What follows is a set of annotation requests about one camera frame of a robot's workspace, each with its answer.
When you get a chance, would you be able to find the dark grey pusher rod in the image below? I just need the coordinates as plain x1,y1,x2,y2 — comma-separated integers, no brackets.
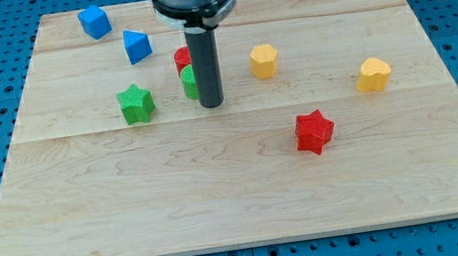
185,30,224,108

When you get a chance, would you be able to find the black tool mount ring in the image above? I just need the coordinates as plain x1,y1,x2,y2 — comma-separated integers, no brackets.
152,0,237,35

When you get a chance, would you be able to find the green circle block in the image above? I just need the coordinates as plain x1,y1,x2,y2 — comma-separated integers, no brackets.
180,64,199,100

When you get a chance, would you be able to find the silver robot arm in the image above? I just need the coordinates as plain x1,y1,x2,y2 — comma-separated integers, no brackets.
151,0,237,108

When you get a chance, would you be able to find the red circle block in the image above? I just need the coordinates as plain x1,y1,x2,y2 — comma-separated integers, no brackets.
173,46,191,76

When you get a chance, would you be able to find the blue triangle block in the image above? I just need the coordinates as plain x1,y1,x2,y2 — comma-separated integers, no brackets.
123,30,153,64

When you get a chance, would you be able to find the yellow hexagon block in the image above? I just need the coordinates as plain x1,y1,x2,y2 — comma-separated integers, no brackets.
249,44,278,80

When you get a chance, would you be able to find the green star block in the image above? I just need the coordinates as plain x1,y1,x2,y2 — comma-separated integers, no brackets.
116,84,156,125

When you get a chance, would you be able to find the blue cube block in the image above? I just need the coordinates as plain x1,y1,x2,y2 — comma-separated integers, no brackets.
77,5,113,40

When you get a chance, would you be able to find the red star block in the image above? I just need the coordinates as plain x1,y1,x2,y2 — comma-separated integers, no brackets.
295,109,334,155

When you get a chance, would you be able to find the wooden board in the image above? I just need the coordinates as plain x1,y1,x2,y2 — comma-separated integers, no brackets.
0,0,458,256

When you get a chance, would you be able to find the yellow heart block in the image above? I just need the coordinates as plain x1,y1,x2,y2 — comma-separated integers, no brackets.
356,57,392,93

